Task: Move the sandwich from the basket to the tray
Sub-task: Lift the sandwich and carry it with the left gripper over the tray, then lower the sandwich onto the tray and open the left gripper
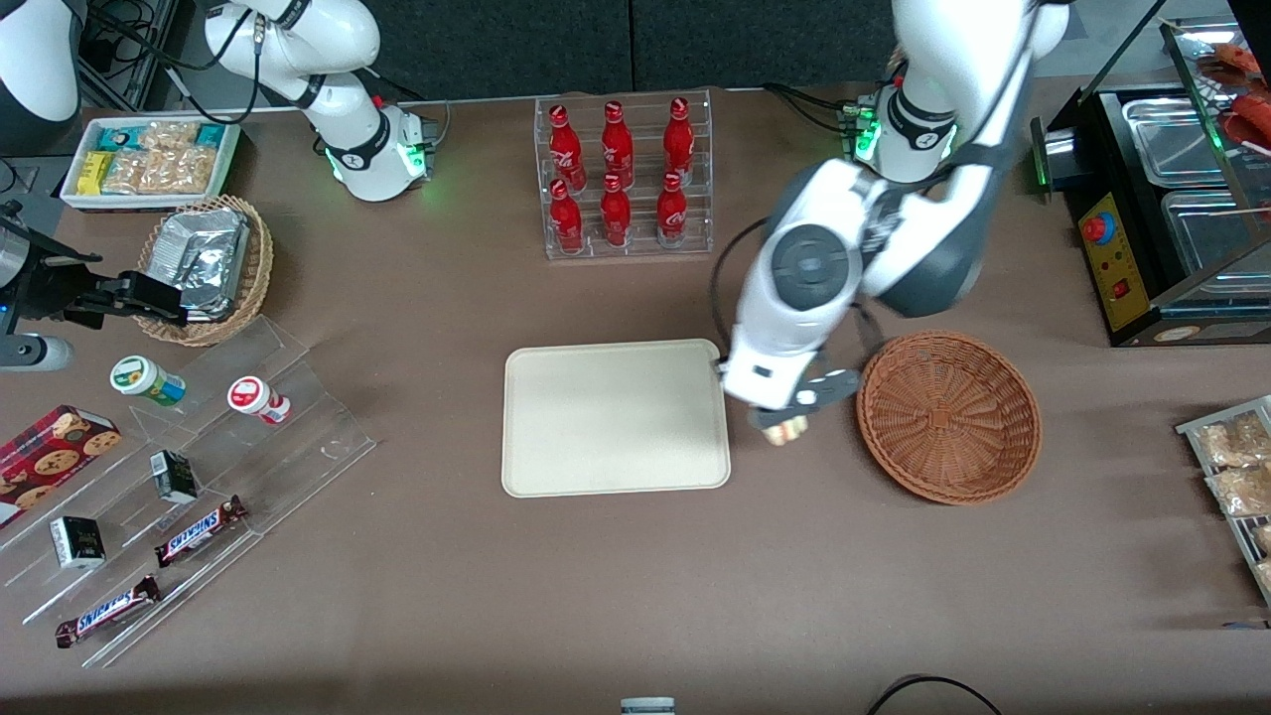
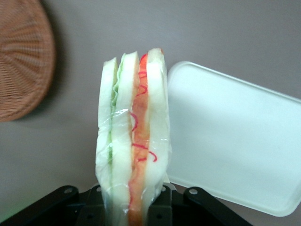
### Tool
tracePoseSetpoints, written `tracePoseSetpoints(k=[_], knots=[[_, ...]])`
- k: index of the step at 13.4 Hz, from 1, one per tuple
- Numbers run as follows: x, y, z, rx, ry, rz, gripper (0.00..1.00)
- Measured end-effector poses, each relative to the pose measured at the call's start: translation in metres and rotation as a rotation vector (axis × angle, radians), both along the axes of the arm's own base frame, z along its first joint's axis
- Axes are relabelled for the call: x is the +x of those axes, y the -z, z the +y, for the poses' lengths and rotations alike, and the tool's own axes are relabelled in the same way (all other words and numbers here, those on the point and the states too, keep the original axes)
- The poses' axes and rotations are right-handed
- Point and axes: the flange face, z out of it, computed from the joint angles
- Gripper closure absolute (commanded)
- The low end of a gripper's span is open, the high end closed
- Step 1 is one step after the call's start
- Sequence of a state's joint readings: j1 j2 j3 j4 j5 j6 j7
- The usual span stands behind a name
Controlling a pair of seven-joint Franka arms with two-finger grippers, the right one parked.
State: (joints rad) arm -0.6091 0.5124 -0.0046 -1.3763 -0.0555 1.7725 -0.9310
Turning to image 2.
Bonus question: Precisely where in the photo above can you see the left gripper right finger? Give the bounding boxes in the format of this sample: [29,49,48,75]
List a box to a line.
[146,185,174,226]

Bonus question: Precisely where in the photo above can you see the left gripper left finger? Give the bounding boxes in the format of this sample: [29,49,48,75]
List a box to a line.
[77,184,107,226]

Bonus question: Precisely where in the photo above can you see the triangle sandwich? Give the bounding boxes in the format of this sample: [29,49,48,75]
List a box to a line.
[95,48,174,226]

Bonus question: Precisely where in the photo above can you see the cream plastic tray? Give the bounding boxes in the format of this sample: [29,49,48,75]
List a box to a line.
[164,60,301,218]

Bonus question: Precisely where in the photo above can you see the brown wicker basket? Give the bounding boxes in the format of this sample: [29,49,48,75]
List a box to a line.
[0,0,56,122]

